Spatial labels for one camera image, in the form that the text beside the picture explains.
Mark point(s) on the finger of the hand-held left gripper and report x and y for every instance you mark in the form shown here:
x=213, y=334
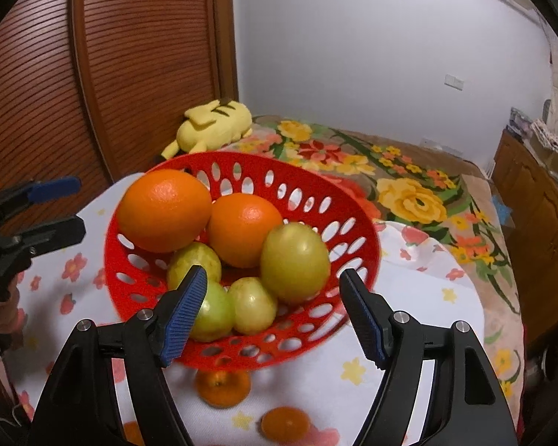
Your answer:
x=51, y=190
x=51, y=234

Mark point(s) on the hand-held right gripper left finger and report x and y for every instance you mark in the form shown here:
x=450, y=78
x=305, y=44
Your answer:
x=186, y=316

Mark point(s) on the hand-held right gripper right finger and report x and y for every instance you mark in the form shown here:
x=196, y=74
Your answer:
x=365, y=320

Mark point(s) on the small green round fruit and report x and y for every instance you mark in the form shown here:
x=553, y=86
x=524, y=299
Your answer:
x=216, y=311

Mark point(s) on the small yellow-green round fruit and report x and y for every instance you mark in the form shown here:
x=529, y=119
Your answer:
x=253, y=306
x=188, y=260

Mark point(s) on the large yellow-green round fruit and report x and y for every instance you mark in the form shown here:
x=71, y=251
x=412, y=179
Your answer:
x=295, y=262

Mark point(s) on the red perforated plastic basket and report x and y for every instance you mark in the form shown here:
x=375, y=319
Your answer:
x=344, y=223

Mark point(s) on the large orange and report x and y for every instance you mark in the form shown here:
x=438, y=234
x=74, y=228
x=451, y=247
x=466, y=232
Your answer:
x=165, y=211
x=244, y=230

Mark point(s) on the person's left hand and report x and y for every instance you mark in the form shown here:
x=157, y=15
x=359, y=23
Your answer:
x=4, y=313

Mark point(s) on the white floral tablecloth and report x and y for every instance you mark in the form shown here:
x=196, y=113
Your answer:
x=400, y=334

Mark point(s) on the small tangerine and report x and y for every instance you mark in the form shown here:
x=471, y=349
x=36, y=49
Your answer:
x=132, y=433
x=286, y=422
x=223, y=388

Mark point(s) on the floral bed blanket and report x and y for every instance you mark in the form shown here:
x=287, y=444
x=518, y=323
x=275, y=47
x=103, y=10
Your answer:
x=414, y=195

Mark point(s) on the brown slatted wooden wardrobe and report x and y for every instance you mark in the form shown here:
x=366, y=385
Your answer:
x=121, y=55

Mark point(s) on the yellow plush toy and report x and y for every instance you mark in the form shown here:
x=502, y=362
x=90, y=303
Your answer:
x=214, y=121

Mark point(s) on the wooden sideboard cabinet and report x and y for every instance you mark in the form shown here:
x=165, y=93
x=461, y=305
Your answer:
x=534, y=223

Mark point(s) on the cardboard box with cloth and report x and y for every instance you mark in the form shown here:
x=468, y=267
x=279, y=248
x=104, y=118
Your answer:
x=546, y=135

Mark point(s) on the white wall switch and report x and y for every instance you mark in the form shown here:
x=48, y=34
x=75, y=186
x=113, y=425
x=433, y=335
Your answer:
x=454, y=81

